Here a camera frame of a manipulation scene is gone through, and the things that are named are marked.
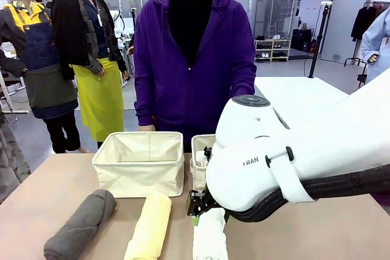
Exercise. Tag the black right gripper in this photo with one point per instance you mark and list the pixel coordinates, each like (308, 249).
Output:
(199, 202)

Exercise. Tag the white towel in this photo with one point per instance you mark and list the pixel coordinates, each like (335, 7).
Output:
(210, 235)

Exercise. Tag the gray towel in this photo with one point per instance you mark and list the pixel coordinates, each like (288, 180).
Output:
(79, 226)

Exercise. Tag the purple person's left forearm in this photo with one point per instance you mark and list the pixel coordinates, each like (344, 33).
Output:
(243, 89)

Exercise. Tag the purple person's right forearm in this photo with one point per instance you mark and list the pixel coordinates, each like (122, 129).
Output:
(144, 107)

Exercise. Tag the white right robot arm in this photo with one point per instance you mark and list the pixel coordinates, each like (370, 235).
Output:
(259, 138)

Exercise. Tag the purple person's right hand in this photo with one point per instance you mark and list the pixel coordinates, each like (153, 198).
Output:
(147, 128)

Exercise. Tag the cream fabric basket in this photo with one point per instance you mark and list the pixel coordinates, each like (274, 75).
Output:
(198, 177)
(140, 177)

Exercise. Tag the yellow rolled towel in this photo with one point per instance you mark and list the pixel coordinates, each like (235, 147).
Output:
(149, 226)

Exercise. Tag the person in purple hoodie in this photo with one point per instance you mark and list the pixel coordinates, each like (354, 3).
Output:
(189, 89)

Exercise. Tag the white table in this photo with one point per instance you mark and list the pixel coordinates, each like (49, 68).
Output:
(289, 92)

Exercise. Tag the mannequin black jacket lime skirt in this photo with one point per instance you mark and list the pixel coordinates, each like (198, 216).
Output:
(97, 89)

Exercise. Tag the wooden shoe rack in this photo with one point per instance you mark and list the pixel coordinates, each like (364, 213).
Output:
(272, 50)

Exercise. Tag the black tripod pole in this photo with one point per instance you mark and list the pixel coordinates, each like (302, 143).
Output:
(317, 50)

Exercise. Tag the black luggage bags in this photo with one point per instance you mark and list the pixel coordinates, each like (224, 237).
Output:
(301, 40)

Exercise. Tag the gray fuzzy fabric cover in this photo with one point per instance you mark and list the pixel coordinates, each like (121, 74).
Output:
(12, 165)

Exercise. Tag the mannequin yellow hoodie denim apron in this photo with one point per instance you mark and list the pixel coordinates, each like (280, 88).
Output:
(42, 59)

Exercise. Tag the person in light blue shirt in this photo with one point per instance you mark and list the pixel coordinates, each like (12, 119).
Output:
(376, 47)

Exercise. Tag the black hanging coat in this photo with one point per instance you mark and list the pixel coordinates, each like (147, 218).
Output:
(364, 22)

